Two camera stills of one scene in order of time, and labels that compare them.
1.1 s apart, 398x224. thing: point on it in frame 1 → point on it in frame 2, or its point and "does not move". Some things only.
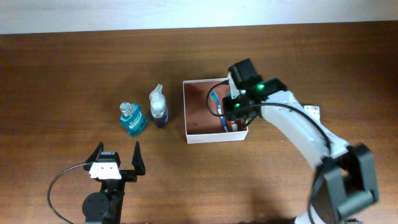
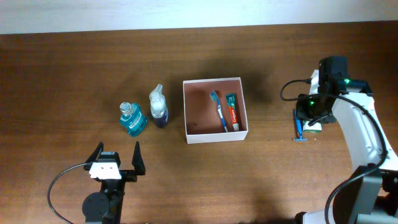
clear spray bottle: [158, 106] does not move
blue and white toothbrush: [214, 96] does not move
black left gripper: [138, 165] does not move
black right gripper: [231, 112] → [303, 113]
